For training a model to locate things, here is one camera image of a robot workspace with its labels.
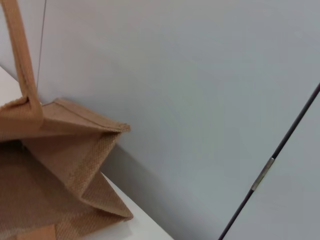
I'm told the brown jute handbag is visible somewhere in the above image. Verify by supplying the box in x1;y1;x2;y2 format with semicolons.
0;0;135;240

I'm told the metal wall panel hinge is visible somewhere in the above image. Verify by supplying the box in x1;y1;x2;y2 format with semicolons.
250;156;276;192

